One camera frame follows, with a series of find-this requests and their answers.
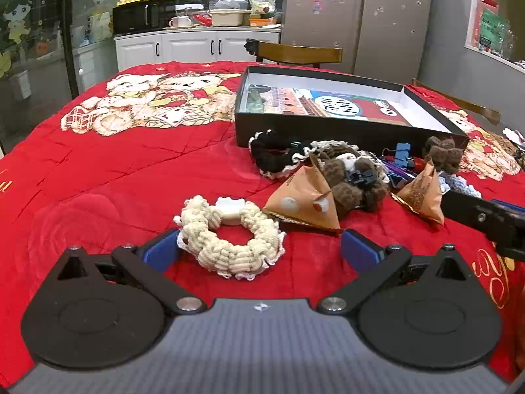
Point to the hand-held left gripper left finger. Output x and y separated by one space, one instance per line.
158 251

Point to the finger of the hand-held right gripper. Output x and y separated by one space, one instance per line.
471 213

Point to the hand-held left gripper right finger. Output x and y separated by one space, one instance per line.
361 251

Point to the light blue crochet scrunchie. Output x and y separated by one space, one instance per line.
459 182

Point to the orange triangular snack packet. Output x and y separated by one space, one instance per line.
303 201
422 197

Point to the brown fuzzy claw hair clip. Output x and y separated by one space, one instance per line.
348 191

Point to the brown fuzzy bow hair clip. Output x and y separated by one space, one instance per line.
445 156

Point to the cream knitted scrunchie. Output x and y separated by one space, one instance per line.
254 221

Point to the black lace-trimmed scrunchie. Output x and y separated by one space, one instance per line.
270 158

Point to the black cardboard box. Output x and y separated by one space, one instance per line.
279 131

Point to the red bear printed blanket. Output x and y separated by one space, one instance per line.
123 180

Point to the white cloth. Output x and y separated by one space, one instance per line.
514 135

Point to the blue binder clip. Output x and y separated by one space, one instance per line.
404 150

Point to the brown lace-trimmed scrunchie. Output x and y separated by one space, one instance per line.
332 145

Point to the red printed paper bag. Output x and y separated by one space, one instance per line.
348 106

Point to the red and green box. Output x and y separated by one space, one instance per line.
490 28

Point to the white kitchen cabinet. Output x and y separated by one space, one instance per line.
184 47

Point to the wooden chair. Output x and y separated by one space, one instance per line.
295 54

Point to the white mug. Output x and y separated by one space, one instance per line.
180 21

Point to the silver refrigerator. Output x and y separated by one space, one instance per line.
328 20

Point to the glass sliding door with stickers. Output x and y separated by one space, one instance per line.
37 49

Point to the black microwave oven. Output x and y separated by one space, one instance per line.
139 16

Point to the red packet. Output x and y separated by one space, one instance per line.
203 18

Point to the beige plastic basin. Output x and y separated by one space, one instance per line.
227 18

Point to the orange food container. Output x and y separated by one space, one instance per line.
260 22

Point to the grey plastic bag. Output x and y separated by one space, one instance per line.
227 4

